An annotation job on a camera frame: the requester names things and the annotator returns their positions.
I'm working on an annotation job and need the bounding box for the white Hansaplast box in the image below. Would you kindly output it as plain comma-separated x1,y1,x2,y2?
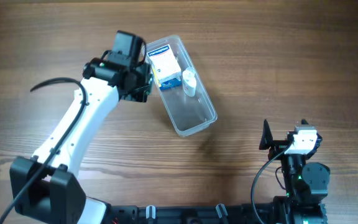
147,44,181,83

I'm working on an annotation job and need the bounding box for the blue VapoDrops box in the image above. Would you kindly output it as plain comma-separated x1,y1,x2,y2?
152,63,181,90

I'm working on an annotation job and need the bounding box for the small white lotion bottle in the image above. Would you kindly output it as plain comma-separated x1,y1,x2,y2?
182,67,197,97

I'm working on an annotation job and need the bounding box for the clear plastic container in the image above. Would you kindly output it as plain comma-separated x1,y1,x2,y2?
145,35,217,136

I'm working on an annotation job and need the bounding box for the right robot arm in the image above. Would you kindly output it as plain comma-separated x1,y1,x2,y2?
250,119,331,224

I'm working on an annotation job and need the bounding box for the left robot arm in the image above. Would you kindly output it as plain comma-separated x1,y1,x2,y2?
0,30,153,223

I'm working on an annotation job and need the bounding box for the right black cable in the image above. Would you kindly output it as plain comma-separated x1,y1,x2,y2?
250,146,291,224

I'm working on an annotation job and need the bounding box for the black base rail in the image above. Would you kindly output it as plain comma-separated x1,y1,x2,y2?
104,203,328,224

